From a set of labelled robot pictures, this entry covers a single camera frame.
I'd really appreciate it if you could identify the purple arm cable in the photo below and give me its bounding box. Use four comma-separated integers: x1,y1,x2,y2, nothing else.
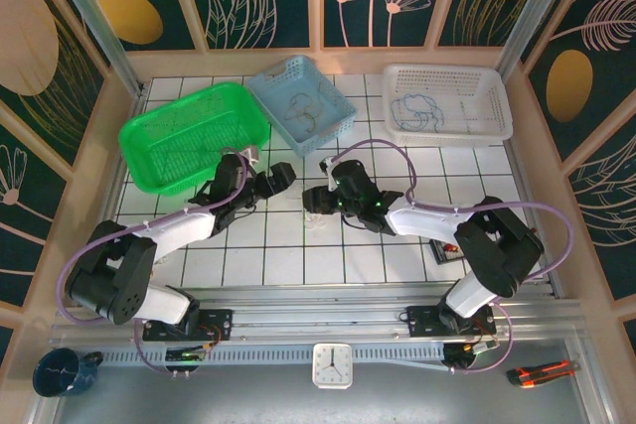
58,147,250,376
330,139,573,375

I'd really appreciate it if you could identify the light blue plastic basket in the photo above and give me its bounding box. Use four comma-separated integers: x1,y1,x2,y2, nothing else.
245,55,358,159

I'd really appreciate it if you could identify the white plastic basket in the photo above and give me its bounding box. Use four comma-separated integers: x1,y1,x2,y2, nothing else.
381,64,514,147

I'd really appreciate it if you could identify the slotted grey cable duct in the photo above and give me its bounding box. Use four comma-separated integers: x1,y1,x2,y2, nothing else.
93,342,448,366

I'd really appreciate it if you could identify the green plastic basket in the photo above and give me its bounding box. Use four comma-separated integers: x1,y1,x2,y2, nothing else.
117,81,272,197

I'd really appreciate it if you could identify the white square clock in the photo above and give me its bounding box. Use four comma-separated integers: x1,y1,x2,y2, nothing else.
311,343,354,389

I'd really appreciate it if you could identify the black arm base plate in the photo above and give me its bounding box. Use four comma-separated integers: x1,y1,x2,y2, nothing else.
399,304,497,341
142,308,235,344

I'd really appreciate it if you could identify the white cable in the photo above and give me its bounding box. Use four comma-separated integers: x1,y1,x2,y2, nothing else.
299,209,332,234

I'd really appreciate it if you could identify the blue cable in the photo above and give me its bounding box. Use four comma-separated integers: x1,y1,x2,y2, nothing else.
390,93,447,135

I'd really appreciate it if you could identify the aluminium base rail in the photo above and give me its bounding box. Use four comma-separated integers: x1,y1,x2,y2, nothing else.
49,284,583,347

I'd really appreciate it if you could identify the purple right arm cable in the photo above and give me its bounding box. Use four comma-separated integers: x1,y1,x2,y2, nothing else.
330,139,573,375

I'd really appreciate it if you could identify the dark blue mug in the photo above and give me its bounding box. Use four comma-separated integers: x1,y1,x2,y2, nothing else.
32,348,104,399

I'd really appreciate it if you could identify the orange black utility knife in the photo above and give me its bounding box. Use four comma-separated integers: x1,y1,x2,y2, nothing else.
506,360,577,389

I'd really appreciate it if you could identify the aluminium frame post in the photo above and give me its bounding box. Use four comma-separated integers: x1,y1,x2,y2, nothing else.
42,0,146,97
496,0,572,80

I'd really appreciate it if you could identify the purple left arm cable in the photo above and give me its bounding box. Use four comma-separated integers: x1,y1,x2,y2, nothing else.
58,147,250,376

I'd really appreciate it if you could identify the small black box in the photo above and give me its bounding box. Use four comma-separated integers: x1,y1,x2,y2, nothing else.
427,239,466,265

